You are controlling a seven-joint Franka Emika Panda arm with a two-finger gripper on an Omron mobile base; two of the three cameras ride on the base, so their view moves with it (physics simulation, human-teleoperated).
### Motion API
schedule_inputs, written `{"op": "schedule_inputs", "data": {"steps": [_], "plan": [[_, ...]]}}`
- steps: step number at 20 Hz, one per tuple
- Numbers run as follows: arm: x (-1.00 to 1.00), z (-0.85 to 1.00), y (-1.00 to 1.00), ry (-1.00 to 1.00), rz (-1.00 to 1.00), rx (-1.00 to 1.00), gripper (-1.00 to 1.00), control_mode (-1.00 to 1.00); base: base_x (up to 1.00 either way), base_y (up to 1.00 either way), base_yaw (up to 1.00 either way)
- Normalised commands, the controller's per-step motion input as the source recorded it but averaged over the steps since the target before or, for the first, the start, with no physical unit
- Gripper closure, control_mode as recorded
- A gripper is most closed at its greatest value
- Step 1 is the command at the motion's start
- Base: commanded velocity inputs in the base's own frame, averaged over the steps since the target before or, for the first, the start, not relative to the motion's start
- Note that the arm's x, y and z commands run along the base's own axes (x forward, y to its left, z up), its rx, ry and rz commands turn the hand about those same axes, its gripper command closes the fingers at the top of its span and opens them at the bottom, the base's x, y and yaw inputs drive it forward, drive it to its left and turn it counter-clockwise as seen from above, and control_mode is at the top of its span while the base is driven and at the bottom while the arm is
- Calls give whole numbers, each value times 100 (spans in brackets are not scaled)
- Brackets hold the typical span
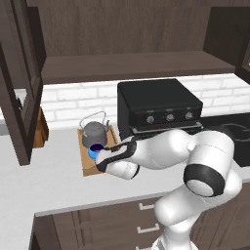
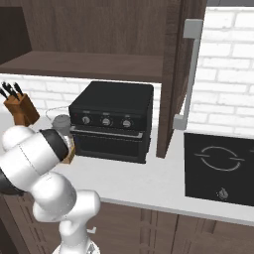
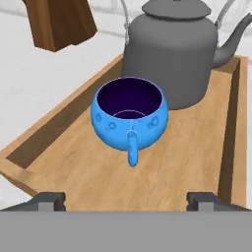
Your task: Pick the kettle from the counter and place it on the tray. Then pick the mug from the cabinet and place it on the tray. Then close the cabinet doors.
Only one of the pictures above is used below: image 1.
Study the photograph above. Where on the brown wooden block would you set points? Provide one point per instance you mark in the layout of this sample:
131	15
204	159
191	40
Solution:
41	130

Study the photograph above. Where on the dark brown base cabinet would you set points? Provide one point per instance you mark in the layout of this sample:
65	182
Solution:
228	224
52	232

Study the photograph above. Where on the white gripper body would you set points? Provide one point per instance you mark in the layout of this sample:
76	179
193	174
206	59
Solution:
101	157

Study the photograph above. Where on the dark brown cabinet door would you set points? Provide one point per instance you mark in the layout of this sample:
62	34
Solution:
244	62
19	65

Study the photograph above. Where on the dark brown wall cabinet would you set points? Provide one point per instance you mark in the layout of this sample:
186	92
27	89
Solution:
130	39

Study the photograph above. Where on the wooden tray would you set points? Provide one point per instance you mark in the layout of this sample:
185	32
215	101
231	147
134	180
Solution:
87	166

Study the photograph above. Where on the black toaster oven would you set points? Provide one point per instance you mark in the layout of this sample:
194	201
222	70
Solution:
156	97

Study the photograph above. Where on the dark brown drawer front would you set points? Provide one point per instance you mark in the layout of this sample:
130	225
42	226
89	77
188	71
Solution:
110	208
110	229
110	245

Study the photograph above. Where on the blue mug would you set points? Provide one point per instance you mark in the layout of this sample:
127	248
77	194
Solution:
93	153

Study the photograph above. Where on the black hob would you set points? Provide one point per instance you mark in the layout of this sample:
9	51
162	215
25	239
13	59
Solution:
241	130

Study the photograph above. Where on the grey kettle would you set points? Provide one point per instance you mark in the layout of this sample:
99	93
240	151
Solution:
94	133

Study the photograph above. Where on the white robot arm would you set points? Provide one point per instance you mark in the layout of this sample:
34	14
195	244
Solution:
208	153

